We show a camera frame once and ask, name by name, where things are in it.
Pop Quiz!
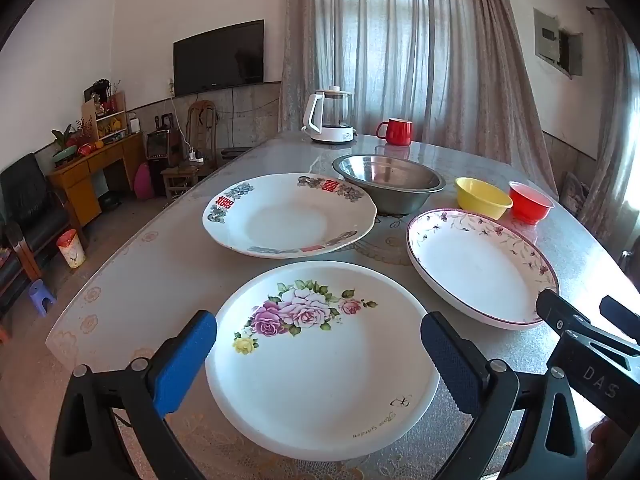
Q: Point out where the white plate with red characters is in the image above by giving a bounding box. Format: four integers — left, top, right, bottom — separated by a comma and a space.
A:
202, 173, 378, 259

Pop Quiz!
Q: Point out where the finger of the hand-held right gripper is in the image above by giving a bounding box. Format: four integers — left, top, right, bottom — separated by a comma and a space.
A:
536, 289, 640, 361
600, 296, 640, 333

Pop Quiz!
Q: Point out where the wooden desktop shelf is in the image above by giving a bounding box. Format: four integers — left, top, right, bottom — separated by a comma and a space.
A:
82, 91, 128, 142

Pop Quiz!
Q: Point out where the yellow plastic bowl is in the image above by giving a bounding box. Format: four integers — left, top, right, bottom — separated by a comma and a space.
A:
454, 176, 514, 221

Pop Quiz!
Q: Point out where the white plate with floral rim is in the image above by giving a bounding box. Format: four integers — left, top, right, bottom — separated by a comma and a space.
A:
406, 208, 560, 331

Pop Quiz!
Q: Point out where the grey sheer window curtain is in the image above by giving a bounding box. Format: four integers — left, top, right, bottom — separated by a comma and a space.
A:
278, 0, 558, 196

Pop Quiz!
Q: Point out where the black wall television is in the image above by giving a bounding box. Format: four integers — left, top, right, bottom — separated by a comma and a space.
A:
173, 19, 265, 97

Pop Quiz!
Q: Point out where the black karaoke speaker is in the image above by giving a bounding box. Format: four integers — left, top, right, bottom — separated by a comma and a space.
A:
146, 129, 181, 175

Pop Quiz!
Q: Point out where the potted plant in green dish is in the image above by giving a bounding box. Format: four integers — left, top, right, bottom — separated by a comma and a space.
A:
50, 125, 81, 166

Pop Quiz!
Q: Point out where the red plastic bowl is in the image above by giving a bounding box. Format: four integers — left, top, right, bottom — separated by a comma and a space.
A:
508, 180, 556, 225

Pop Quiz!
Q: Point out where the orange wooden desk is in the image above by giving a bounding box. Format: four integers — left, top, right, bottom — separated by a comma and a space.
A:
47, 132, 146, 228

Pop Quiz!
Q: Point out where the white glass electric kettle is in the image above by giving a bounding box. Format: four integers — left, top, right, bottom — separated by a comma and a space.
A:
301, 87, 357, 145

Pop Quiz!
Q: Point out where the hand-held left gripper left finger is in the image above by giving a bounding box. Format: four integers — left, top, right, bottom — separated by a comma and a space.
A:
49, 310, 218, 480

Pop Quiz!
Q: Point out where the white rose print plate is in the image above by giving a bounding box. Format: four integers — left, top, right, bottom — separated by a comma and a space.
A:
205, 260, 442, 462

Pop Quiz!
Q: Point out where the red mug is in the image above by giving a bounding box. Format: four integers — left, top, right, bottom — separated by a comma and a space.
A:
375, 118, 414, 147

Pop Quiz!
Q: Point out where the patterned cushion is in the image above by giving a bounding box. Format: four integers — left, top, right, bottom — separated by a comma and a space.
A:
560, 172, 591, 218

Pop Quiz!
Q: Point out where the black leather armchair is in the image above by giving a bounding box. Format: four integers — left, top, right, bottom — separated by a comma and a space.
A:
0, 247, 31, 321
0, 152, 76, 281

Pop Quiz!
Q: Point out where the white and red waste bin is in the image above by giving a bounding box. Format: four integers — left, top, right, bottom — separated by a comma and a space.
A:
56, 228, 87, 269

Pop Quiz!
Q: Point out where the wall electrical box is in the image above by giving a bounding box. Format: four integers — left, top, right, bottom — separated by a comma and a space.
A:
533, 7, 584, 78

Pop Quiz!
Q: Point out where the wooden chair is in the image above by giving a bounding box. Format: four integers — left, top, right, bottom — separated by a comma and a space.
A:
187, 100, 218, 166

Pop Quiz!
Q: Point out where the pink plastic object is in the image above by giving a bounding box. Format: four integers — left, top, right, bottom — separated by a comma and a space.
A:
134, 162, 155, 200

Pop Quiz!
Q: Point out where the grey side curtain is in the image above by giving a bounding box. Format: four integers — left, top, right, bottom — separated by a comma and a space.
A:
577, 7, 640, 246

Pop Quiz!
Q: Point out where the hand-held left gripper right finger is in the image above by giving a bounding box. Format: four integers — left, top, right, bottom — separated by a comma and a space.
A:
420, 311, 588, 480

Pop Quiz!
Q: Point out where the person's right hand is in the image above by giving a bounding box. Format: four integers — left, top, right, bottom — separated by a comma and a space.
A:
590, 416, 640, 480

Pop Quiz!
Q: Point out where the stainless steel bowl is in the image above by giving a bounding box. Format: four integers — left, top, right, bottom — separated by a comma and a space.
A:
332, 154, 446, 216

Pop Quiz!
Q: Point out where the small wooden stool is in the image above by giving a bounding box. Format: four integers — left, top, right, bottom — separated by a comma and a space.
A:
161, 162, 203, 200

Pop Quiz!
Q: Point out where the purple plastic stool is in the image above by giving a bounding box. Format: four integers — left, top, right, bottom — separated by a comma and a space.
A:
28, 279, 57, 317

